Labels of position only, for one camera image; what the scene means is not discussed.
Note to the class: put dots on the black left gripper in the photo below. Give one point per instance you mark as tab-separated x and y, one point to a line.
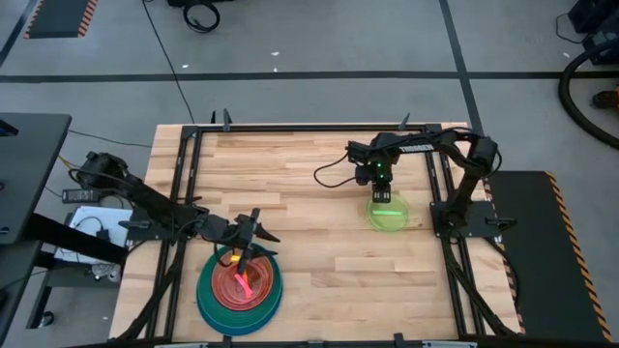
229	232

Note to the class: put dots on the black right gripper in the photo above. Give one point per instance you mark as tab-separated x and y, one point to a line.
372	171

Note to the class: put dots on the green transparent plastic plate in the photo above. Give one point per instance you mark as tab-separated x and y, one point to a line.
387	220

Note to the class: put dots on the dark teal plastic plate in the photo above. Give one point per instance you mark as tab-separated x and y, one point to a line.
275	285

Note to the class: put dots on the orange transparent plastic plate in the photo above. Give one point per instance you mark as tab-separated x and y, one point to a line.
223	278

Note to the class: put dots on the pink transparent plastic plate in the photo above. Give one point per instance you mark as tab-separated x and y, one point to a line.
232	295

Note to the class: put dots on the tan plastic plate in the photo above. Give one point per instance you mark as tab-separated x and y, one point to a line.
213	290

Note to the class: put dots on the large green plastic plate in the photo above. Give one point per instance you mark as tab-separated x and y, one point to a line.
227	326

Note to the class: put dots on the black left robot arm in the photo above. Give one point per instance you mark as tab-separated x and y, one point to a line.
145	198

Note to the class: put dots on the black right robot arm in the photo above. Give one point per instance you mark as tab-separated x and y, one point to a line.
474	154

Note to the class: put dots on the large hazard striped black platform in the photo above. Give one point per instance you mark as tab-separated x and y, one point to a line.
541	266

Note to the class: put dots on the white flat box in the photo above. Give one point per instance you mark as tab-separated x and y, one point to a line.
84	215

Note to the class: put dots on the black power adapter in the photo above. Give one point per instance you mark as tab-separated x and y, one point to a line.
79	195

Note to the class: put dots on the black metal stand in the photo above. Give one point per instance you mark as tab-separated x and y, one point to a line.
72	237

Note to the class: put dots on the orange black object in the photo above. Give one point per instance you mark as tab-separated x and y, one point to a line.
607	99

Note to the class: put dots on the black desk top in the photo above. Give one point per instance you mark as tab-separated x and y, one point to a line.
29	169

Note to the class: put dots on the black equipment case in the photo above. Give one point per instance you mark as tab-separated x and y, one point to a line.
599	19

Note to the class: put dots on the small hazard striped floor mat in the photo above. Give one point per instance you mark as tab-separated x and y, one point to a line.
58	17

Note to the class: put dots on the black frame clamp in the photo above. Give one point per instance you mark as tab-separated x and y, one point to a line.
404	122
226	120

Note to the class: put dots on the silver aluminium bracket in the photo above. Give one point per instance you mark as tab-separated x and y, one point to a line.
450	345

